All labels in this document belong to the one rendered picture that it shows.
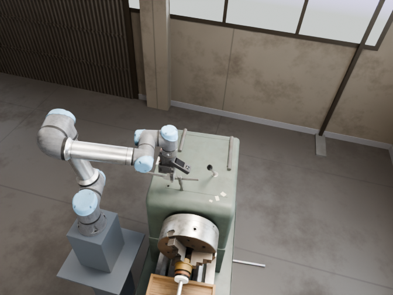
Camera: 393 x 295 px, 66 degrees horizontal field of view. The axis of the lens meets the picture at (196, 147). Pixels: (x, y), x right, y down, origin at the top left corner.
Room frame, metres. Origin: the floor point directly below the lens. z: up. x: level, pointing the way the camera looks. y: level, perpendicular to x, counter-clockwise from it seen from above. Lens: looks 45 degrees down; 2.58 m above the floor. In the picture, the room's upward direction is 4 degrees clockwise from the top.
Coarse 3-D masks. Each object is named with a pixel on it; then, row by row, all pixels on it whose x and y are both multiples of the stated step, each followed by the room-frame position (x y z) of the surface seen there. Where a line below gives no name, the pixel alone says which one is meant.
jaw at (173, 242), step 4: (168, 232) 0.78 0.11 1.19; (172, 232) 0.77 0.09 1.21; (168, 236) 0.75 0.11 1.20; (172, 236) 0.75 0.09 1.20; (172, 240) 0.74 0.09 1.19; (176, 240) 0.74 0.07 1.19; (168, 244) 0.72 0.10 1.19; (172, 244) 0.71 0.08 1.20; (176, 244) 0.72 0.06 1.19; (180, 244) 0.74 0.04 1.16; (172, 248) 0.71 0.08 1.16; (176, 248) 0.71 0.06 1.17; (180, 248) 0.72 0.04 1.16; (184, 248) 0.73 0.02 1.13; (172, 252) 0.70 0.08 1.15; (176, 252) 0.69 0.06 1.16; (180, 252) 0.70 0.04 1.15; (184, 252) 0.71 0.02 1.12; (176, 256) 0.69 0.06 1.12; (180, 256) 0.68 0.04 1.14; (184, 256) 0.69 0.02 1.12; (176, 260) 0.67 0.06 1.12; (180, 260) 0.67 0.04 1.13
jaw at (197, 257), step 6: (192, 252) 0.73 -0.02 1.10; (198, 252) 0.73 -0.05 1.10; (204, 252) 0.73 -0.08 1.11; (210, 252) 0.73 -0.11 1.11; (192, 258) 0.69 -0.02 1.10; (198, 258) 0.70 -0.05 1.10; (204, 258) 0.70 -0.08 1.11; (210, 258) 0.70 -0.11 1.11; (192, 264) 0.66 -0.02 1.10; (198, 264) 0.68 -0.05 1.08
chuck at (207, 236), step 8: (168, 224) 0.82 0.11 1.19; (176, 224) 0.81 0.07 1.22; (184, 224) 0.81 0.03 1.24; (192, 224) 0.81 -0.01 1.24; (200, 224) 0.82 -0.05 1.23; (160, 232) 0.81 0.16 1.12; (176, 232) 0.76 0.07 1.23; (184, 232) 0.76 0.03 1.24; (192, 232) 0.76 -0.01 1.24; (200, 232) 0.77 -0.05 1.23; (208, 232) 0.79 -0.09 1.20; (160, 240) 0.76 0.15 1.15; (168, 240) 0.75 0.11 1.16; (184, 240) 0.74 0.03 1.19; (192, 240) 0.74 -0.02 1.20; (200, 240) 0.74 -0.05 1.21; (208, 240) 0.75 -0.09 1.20; (216, 240) 0.79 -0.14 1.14; (160, 248) 0.76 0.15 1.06; (168, 248) 0.75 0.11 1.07; (192, 248) 0.74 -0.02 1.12; (200, 248) 0.74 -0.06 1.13; (208, 248) 0.73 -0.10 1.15; (216, 248) 0.75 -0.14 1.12; (168, 256) 0.75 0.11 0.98
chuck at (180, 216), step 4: (172, 216) 0.87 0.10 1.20; (176, 216) 0.86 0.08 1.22; (180, 216) 0.86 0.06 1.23; (184, 216) 0.85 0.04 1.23; (188, 216) 0.85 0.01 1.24; (192, 216) 0.85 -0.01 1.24; (196, 216) 0.86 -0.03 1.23; (164, 220) 0.87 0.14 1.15; (168, 220) 0.85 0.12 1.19; (172, 220) 0.84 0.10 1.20; (192, 220) 0.83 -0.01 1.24; (196, 220) 0.83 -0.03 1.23; (200, 220) 0.84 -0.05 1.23; (204, 220) 0.85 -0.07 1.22; (208, 220) 0.86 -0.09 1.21; (208, 224) 0.83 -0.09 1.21; (212, 224) 0.85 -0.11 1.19; (212, 228) 0.82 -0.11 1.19; (216, 228) 0.84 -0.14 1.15; (216, 232) 0.82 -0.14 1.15
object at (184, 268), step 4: (184, 260) 0.68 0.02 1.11; (188, 260) 0.68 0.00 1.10; (176, 264) 0.66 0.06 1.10; (180, 264) 0.65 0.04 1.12; (184, 264) 0.65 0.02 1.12; (188, 264) 0.66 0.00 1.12; (176, 268) 0.64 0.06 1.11; (180, 268) 0.63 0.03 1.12; (184, 268) 0.63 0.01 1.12; (188, 268) 0.64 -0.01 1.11; (192, 268) 0.65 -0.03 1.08; (176, 272) 0.62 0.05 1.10; (180, 272) 0.61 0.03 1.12; (184, 272) 0.61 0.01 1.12; (188, 272) 0.62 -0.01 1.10; (188, 276) 0.60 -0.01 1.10
